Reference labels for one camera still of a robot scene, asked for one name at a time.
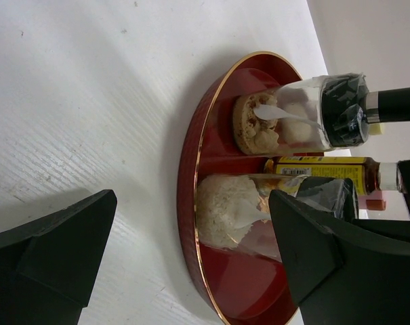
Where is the black knob glass jar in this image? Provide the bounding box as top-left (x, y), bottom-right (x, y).
top-left (232, 73), bottom-right (410, 156)

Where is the yellow label bottle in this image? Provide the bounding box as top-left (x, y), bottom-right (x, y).
top-left (264, 156), bottom-right (403, 196)

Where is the red round tray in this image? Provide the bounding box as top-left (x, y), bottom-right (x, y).
top-left (176, 51), bottom-right (300, 324)

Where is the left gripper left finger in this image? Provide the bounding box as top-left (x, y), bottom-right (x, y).
top-left (0, 190), bottom-right (117, 324)

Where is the pink cap spice jar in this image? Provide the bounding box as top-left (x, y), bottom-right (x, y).
top-left (358, 190), bottom-right (386, 211)

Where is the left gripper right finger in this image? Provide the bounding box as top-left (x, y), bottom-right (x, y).
top-left (269, 190), bottom-right (410, 324)

